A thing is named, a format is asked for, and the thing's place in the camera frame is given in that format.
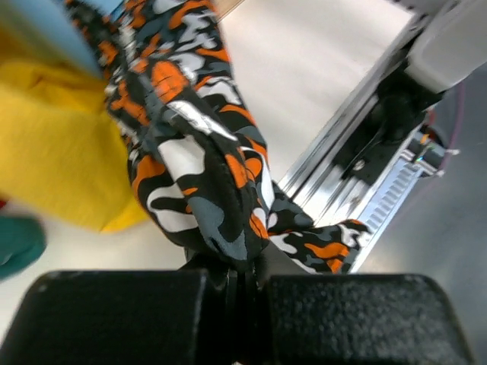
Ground camouflage patterned shorts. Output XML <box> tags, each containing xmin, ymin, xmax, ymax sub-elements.
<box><xmin>64</xmin><ymin>1</ymin><xmax>368</xmax><ymax>273</ymax></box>

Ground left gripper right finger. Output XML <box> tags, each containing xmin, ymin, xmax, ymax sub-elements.
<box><xmin>245</xmin><ymin>246</ymin><xmax>476</xmax><ymax>365</ymax></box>

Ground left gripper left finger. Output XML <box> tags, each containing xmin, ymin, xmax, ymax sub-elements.
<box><xmin>1</xmin><ymin>259</ymin><xmax>237</xmax><ymax>364</ymax></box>

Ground white slotted cable duct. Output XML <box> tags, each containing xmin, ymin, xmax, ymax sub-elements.
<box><xmin>348</xmin><ymin>151</ymin><xmax>435</xmax><ymax>274</ymax></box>

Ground dark green shorts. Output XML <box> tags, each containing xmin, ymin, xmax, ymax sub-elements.
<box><xmin>1</xmin><ymin>216</ymin><xmax>46</xmax><ymax>281</ymax></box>

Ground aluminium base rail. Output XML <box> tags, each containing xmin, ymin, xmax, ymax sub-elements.
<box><xmin>279</xmin><ymin>21</ymin><xmax>416</xmax><ymax>225</ymax></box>

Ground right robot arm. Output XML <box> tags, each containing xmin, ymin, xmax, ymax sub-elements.
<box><xmin>373</xmin><ymin>1</ymin><xmax>486</xmax><ymax>143</ymax></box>

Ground light blue shorts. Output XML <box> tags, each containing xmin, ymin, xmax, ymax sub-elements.
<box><xmin>1</xmin><ymin>0</ymin><xmax>100</xmax><ymax>77</ymax></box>

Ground yellow shorts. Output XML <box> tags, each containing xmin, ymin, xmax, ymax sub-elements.
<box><xmin>1</xmin><ymin>32</ymin><xmax>147</xmax><ymax>233</ymax></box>

